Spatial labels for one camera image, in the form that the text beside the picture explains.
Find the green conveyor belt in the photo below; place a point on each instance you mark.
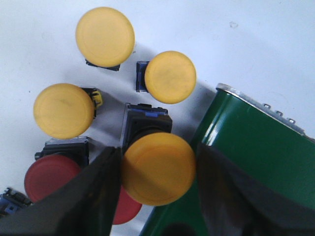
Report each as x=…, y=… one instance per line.
x=261, y=142

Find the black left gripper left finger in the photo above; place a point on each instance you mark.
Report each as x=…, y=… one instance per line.
x=83, y=207

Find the blue black switch block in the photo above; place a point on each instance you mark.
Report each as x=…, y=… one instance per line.
x=12, y=201

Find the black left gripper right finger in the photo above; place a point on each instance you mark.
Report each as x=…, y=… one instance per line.
x=235, y=204

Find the yellow mushroom push button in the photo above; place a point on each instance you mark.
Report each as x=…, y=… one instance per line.
x=105, y=37
x=158, y=167
x=170, y=77
x=65, y=111

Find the red mushroom push button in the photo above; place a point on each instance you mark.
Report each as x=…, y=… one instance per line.
x=58, y=163
x=127, y=208

